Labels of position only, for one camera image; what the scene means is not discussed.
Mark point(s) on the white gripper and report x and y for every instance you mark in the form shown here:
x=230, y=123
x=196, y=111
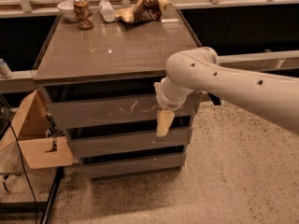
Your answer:
x=165, y=104

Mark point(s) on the grey top drawer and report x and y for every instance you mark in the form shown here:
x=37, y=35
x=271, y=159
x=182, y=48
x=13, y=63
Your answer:
x=112, y=110

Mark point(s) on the grey drawer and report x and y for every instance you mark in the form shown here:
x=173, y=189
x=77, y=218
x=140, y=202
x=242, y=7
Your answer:
x=114, y=144
x=134, y=166
x=112, y=110

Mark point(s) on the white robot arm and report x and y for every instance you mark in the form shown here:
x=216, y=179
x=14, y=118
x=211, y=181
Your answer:
x=271, y=97

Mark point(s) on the grey bottom drawer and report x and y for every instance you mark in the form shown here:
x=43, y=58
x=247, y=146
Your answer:
x=134, y=166

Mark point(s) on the grey drawer cabinet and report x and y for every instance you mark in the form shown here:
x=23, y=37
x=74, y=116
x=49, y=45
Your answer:
x=111, y=60

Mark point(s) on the grey middle drawer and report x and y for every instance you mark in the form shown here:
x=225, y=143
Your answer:
x=114, y=144

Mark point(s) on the open cardboard box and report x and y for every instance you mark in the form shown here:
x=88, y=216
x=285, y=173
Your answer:
x=30, y=124

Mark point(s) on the clear plastic water bottle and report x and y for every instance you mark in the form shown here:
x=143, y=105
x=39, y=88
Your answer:
x=107, y=11

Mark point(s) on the white bowl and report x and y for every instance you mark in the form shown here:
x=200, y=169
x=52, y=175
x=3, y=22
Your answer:
x=67, y=10

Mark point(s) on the white can on ledge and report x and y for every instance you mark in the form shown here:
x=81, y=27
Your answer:
x=5, y=70

